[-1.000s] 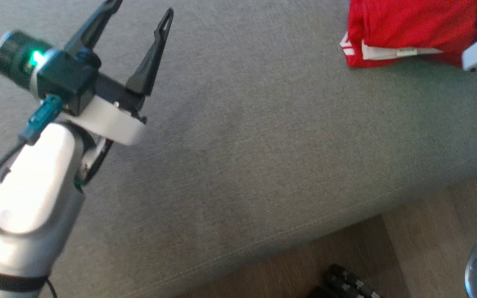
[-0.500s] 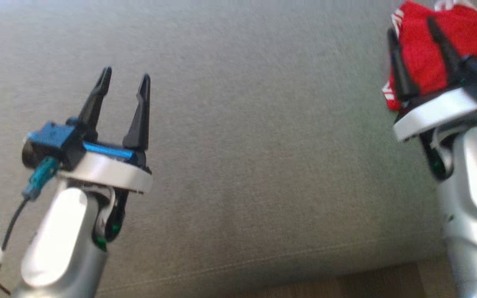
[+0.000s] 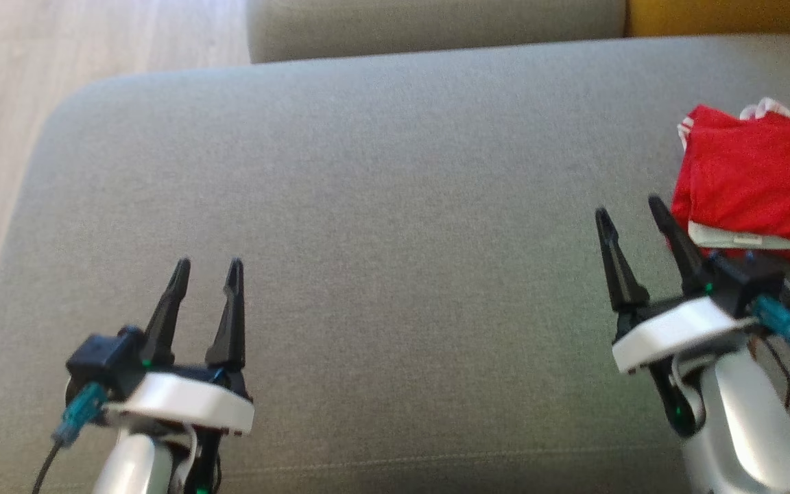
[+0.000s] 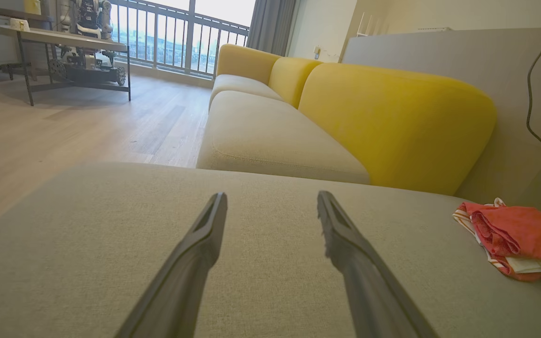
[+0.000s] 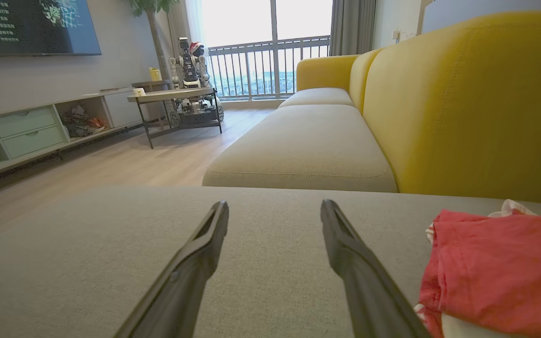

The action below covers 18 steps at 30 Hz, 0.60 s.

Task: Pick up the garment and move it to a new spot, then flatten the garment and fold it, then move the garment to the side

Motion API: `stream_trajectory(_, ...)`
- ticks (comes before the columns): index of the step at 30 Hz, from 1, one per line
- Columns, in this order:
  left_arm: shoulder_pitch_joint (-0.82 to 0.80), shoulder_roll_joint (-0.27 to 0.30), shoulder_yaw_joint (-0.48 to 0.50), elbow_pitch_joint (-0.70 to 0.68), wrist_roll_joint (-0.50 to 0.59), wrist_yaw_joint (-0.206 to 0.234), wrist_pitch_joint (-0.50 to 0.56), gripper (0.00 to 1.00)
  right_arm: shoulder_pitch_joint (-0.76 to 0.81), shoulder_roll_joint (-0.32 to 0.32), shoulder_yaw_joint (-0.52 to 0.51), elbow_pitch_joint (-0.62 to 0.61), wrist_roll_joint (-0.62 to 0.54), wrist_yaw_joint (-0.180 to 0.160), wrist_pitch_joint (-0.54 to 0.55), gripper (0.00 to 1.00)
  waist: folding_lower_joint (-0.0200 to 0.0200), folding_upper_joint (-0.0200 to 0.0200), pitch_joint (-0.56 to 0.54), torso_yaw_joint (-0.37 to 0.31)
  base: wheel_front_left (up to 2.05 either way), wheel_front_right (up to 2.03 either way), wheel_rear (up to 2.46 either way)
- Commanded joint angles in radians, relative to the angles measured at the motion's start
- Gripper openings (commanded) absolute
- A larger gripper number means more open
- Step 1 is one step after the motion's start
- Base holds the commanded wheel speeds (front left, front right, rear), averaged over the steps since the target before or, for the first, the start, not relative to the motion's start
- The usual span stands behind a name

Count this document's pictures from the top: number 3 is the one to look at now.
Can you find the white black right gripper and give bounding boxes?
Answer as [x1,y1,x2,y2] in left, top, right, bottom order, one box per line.
[595,196,759,375]

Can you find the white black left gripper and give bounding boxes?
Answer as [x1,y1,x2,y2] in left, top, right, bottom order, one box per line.
[104,258,256,435]

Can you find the red shorts with cream stripe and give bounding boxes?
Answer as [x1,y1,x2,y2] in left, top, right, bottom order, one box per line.
[687,221,790,283]

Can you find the red jersey with white trim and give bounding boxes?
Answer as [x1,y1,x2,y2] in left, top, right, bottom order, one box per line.
[671,96,790,256]

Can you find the grey sofa chaise cushion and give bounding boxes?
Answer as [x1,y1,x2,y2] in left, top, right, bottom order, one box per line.
[0,34,790,494]

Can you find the large yellow sofa back cushion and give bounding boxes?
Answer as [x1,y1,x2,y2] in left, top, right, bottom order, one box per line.
[627,0,790,36]

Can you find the large grey sofa seat cushion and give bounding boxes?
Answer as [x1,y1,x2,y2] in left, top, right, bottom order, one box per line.
[246,0,627,64]

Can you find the teal plug left camera cable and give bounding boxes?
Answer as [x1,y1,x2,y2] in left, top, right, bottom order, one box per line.
[32,382,109,494]

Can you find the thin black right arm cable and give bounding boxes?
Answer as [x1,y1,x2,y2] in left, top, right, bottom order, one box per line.
[755,336,790,410]

